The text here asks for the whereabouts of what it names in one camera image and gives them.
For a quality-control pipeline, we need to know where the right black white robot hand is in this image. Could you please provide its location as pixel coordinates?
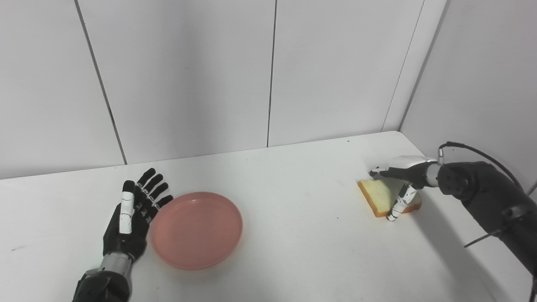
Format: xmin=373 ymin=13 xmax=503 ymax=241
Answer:
xmin=369 ymin=156 xmax=442 ymax=222

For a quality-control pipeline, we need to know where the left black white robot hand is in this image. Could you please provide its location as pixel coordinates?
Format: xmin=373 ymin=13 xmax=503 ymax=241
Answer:
xmin=102 ymin=168 xmax=174 ymax=263

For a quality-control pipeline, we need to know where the slice of white bread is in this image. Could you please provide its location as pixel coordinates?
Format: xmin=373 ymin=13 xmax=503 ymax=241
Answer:
xmin=357 ymin=178 xmax=422 ymax=218

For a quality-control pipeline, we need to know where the pink round plate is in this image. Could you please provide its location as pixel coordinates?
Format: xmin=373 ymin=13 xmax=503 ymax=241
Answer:
xmin=150 ymin=192 xmax=244 ymax=271

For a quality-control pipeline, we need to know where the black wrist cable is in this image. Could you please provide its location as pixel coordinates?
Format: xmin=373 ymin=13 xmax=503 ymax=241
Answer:
xmin=438 ymin=141 xmax=523 ymax=191

